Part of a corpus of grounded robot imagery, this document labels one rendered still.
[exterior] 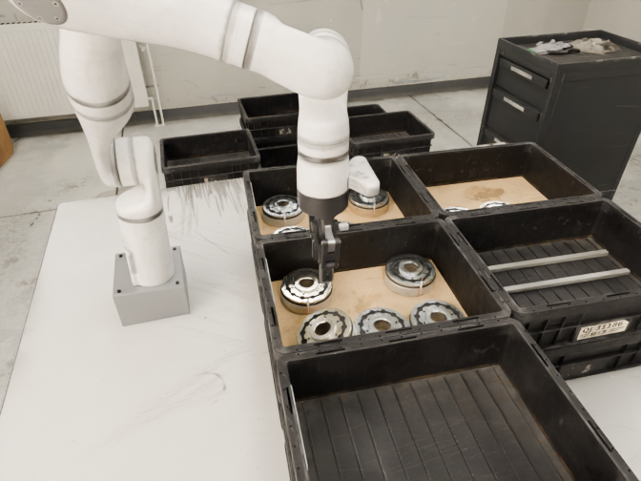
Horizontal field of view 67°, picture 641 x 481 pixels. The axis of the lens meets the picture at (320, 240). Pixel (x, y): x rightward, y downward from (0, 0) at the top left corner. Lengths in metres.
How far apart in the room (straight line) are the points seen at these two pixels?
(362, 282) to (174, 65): 3.15
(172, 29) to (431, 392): 0.65
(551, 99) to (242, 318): 1.73
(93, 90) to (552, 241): 0.99
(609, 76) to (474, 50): 2.29
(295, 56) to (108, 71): 0.29
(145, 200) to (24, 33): 2.97
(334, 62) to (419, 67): 3.90
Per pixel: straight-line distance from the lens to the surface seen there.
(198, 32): 0.60
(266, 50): 0.60
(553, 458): 0.84
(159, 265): 1.10
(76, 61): 0.77
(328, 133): 0.63
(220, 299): 1.19
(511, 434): 0.84
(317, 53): 0.59
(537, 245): 1.22
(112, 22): 0.62
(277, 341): 0.77
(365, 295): 0.99
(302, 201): 0.69
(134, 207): 1.01
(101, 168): 0.95
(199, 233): 1.42
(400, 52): 4.36
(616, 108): 2.69
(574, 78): 2.43
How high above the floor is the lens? 1.50
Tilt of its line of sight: 36 degrees down
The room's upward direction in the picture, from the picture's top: straight up
